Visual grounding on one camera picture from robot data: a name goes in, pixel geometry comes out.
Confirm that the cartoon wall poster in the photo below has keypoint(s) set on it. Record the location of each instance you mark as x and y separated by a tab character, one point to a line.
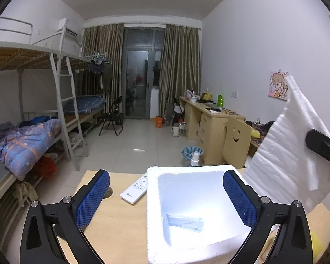
277	85

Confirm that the blue checked quilt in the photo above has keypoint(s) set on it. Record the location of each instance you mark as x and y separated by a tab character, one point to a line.
24	145

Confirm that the orange bag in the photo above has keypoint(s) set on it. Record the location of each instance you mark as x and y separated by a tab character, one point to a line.
159	122

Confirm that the black folding chair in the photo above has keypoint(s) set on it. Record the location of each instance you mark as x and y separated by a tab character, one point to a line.
111	117

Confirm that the light wooden desk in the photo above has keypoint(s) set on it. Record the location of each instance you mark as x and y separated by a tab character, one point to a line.
211	126

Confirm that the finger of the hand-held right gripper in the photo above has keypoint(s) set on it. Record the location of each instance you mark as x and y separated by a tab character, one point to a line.
324	148

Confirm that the wooden smiley chair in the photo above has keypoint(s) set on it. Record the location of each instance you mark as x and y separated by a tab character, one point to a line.
236	145

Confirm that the white air conditioner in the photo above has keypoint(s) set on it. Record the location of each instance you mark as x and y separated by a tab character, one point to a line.
67	27

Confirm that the red bag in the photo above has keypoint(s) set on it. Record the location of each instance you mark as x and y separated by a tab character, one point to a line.
47	167

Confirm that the white metal bunk bed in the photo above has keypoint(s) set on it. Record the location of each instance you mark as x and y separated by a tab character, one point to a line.
84	53
68	110

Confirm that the hanging dark clothes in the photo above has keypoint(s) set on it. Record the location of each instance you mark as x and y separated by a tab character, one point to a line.
99	68

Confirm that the brown curtain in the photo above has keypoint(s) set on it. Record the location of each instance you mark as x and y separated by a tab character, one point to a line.
180	66
110	49

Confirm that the green bottle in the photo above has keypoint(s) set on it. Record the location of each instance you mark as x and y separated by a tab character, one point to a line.
220	101

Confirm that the yellow cloth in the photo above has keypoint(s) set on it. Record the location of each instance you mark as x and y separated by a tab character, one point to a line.
315	246

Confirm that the white remote control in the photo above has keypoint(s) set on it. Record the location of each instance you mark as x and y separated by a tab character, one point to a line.
134	189

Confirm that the small clear packet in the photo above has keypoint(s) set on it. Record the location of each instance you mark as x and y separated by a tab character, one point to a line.
184	222

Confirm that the white foam lid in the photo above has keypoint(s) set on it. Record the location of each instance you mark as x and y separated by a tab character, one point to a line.
286	148

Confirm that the blue checked mattress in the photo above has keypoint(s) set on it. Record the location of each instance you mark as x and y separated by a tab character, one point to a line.
85	104

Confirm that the glass balcony door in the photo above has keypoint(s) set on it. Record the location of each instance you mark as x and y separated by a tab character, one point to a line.
139	82

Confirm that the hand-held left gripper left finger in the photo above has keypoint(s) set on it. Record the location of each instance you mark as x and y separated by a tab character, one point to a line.
93	195

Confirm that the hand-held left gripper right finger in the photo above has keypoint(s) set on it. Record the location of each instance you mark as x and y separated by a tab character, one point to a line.
240	198

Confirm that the white foam box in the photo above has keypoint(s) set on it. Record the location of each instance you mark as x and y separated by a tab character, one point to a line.
195	189

